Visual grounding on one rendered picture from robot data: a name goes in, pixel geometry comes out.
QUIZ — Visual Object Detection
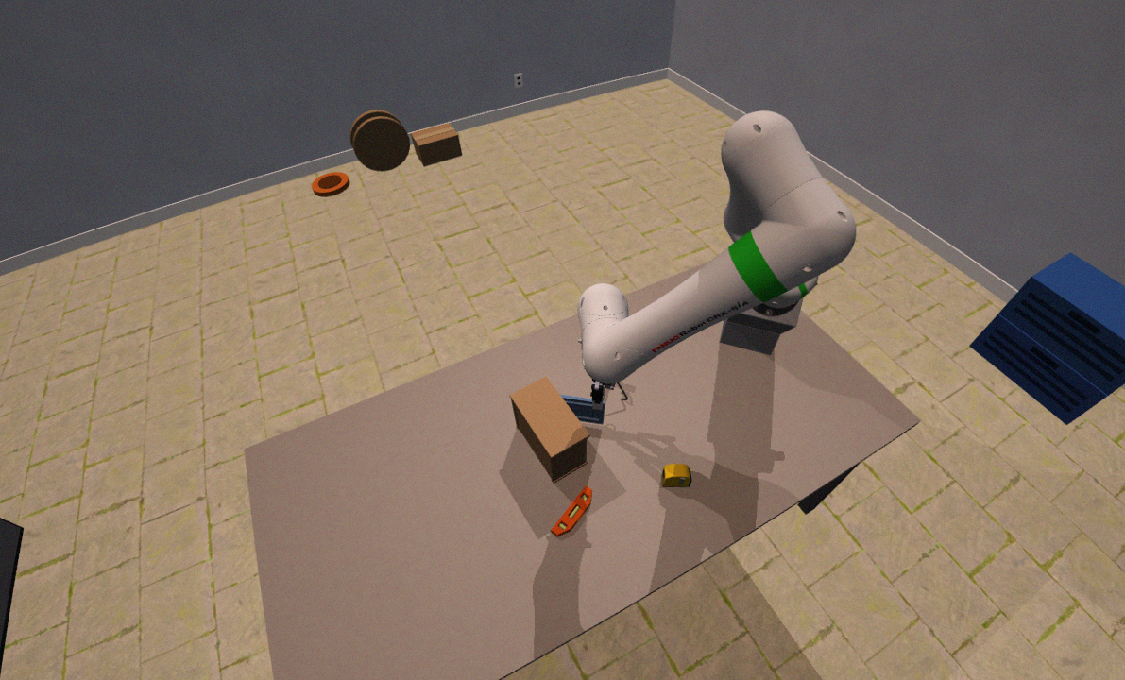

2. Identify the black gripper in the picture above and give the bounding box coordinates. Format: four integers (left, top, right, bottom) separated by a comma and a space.
590, 379, 608, 410

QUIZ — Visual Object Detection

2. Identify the orange spirit level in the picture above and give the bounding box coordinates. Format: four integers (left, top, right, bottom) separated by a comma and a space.
551, 485, 592, 537

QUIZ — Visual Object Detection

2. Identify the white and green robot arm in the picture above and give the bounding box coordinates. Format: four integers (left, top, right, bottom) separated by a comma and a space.
577, 110, 856, 384

